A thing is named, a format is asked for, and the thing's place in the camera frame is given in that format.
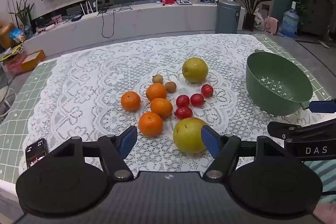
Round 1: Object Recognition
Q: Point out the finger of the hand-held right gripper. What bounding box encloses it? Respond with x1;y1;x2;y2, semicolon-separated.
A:
308;99;336;114
267;119;336;144

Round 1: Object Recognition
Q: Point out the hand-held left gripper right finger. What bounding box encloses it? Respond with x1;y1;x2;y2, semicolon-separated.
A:
201;125;288;182

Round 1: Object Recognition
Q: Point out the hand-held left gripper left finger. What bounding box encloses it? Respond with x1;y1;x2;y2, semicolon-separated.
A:
47;126;138;182

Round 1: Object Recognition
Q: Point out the orange mandarin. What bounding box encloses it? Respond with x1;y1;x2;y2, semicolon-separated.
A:
146;83;168;102
138;112;164;137
121;91;141;112
150;98;173;119

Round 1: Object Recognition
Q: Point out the red cherry tomato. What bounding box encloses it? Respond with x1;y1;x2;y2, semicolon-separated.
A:
190;93;205;107
201;84;214;98
174;107;193;119
176;94;190;108

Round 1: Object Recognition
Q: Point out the green colander bowl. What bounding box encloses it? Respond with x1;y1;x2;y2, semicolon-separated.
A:
246;49;314;117

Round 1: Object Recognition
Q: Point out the teal striped cloth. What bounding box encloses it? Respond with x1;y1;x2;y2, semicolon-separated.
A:
307;158;336;224

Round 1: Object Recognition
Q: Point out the white lace tablecloth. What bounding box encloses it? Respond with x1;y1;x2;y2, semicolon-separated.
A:
25;34;315;180

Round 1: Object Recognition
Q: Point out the blue water jug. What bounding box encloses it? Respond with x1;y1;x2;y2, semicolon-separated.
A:
281;2;300;38

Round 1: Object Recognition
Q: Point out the black smartphone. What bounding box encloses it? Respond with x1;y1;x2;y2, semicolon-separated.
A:
25;138;49;169

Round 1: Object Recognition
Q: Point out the grey drawer cabinet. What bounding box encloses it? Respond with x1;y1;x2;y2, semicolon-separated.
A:
299;0;336;35

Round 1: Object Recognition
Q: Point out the pink fan heater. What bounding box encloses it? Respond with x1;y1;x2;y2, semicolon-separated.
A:
264;16;279;35

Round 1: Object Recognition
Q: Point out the white plastic bag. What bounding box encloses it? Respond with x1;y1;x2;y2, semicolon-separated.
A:
253;9;265;30

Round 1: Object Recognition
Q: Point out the tall potted leaf plant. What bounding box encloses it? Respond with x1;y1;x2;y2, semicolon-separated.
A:
231;0;276;31

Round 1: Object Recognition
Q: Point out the grey round trash can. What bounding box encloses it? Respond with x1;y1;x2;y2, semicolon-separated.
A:
215;0;241;34

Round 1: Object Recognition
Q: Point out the white television console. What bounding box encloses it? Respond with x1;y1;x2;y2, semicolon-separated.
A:
22;2;218;56

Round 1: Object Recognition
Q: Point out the orange cardboard box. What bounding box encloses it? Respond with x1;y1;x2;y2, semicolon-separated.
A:
21;50;46;71

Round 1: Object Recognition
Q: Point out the white router with antennas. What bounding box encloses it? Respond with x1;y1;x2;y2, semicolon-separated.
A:
80;0;99;17

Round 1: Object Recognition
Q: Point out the pink storage basket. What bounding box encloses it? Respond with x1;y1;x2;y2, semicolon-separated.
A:
4;55;27;75

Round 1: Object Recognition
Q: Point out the leaf plant in glass vase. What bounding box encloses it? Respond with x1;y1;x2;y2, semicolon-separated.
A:
9;0;36;38

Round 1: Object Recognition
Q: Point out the black power cable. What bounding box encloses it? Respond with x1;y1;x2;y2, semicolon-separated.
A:
101;4;132;38

